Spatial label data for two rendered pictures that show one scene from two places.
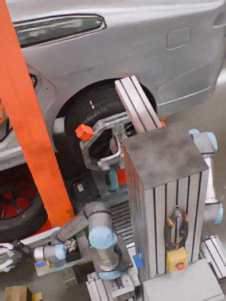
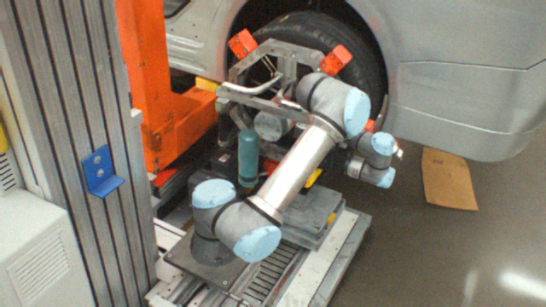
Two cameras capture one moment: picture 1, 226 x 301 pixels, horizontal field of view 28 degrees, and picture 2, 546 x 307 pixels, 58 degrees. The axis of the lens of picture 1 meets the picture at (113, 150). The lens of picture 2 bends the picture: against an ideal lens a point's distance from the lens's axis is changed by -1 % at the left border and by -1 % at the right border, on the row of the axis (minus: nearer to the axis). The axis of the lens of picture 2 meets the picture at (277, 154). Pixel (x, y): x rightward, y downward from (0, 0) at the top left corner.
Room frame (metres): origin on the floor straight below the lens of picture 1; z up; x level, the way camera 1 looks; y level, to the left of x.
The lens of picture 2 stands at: (0.62, -1.13, 1.91)
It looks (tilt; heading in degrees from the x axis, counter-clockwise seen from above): 37 degrees down; 39
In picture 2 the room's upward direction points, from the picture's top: 3 degrees clockwise
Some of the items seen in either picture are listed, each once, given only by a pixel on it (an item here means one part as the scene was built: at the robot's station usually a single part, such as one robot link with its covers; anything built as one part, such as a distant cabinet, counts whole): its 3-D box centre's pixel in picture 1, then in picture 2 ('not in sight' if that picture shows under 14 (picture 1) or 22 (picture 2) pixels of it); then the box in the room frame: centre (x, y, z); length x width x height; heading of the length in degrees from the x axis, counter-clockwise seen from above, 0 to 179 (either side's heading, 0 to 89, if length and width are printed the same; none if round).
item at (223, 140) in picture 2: (107, 178); (223, 126); (1.75, 0.06, 0.83); 0.04 x 0.04 x 0.16
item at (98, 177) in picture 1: (116, 168); (297, 182); (2.18, -0.01, 0.32); 0.40 x 0.30 x 0.28; 103
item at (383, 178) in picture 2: not in sight; (377, 173); (1.89, -0.56, 0.85); 0.11 x 0.08 x 0.09; 103
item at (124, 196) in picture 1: (115, 182); (288, 207); (2.18, 0.02, 0.13); 0.50 x 0.36 x 0.10; 103
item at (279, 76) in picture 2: (109, 144); (252, 74); (1.88, 0.02, 1.03); 0.19 x 0.18 x 0.11; 13
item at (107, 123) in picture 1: (118, 143); (287, 107); (2.02, -0.05, 0.85); 0.54 x 0.07 x 0.54; 103
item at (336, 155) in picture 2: not in sight; (334, 158); (1.86, -0.40, 0.86); 0.12 x 0.08 x 0.09; 103
